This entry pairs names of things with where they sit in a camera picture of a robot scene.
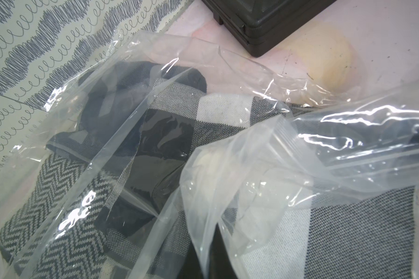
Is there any clear plastic vacuum bag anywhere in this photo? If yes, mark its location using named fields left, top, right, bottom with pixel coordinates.
left=0, top=32, right=419, bottom=279

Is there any black white checkered blanket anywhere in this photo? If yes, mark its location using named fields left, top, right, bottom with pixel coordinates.
left=107, top=81, right=419, bottom=279

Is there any white round bag valve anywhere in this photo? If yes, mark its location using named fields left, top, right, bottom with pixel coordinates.
left=193, top=147, right=225, bottom=206

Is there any dark grey blanket in bag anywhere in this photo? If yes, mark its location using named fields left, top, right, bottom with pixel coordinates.
left=46, top=61, right=207, bottom=162

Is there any black white herringbone knit blanket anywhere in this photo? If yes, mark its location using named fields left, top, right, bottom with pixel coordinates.
left=0, top=154, right=118, bottom=279

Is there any black plastic tool case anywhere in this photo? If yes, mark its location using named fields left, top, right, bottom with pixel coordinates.
left=203, top=0, right=335, bottom=58

